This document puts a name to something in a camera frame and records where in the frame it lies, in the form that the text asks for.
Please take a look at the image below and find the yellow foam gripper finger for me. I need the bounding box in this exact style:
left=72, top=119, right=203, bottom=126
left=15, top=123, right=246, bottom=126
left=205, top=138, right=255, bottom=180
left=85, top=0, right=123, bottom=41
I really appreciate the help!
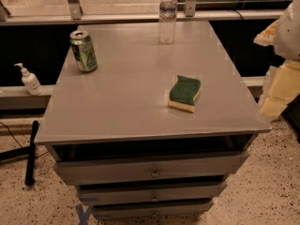
left=254, top=20, right=278, bottom=46
left=258, top=60, right=300, bottom=120

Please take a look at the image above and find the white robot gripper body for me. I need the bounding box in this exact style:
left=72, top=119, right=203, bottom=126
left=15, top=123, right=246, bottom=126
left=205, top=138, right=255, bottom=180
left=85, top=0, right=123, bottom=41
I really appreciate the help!
left=274, top=0, right=300, bottom=60

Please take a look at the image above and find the green and yellow sponge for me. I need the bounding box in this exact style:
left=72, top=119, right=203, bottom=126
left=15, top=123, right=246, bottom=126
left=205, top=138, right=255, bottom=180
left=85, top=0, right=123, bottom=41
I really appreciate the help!
left=168, top=75, right=202, bottom=113

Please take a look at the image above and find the top grey drawer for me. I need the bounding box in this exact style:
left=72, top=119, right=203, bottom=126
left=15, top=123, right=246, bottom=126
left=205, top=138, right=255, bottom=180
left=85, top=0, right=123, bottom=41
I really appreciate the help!
left=53, top=150, right=249, bottom=186

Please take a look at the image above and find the grey drawer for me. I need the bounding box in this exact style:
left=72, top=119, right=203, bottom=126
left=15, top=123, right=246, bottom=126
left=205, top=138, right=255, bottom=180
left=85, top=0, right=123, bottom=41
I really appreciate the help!
left=77, top=181, right=227, bottom=205
left=53, top=150, right=249, bottom=186
left=92, top=199, right=213, bottom=220

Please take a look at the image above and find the clear plastic water bottle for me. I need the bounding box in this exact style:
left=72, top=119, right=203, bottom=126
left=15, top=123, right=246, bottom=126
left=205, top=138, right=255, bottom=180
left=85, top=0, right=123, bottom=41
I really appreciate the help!
left=158, top=0, right=178, bottom=44

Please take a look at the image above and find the middle grey drawer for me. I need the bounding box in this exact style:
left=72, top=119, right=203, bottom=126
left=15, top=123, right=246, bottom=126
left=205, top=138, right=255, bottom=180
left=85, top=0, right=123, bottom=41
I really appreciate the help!
left=77, top=181, right=227, bottom=205

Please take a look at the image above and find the bottom grey drawer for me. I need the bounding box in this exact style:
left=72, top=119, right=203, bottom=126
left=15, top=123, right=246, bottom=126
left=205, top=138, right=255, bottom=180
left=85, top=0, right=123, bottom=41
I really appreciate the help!
left=92, top=199, right=213, bottom=220

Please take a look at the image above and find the green soda can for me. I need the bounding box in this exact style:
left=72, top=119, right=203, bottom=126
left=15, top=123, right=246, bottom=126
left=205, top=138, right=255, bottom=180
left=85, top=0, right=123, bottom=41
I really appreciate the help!
left=69, top=30, right=98, bottom=73

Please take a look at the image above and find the grey metal railing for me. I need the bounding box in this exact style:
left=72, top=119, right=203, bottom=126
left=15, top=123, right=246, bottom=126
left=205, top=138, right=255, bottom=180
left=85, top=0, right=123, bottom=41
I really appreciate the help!
left=0, top=0, right=287, bottom=26

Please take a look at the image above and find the blue tape cross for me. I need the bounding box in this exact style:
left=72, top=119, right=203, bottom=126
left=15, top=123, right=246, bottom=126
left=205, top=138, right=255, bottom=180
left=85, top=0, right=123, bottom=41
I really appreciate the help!
left=75, top=204, right=92, bottom=225

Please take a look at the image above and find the white pump lotion bottle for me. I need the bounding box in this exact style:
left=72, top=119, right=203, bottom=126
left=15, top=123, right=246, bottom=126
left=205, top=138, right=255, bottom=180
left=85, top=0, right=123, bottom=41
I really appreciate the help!
left=15, top=63, right=43, bottom=96

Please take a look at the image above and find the black stand leg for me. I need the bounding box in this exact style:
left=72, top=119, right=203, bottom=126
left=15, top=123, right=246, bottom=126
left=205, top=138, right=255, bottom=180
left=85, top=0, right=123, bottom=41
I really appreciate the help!
left=0, top=121, right=38, bottom=186

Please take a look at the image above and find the black cable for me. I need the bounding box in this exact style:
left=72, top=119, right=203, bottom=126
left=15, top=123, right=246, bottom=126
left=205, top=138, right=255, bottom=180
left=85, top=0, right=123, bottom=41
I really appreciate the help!
left=0, top=121, right=24, bottom=149

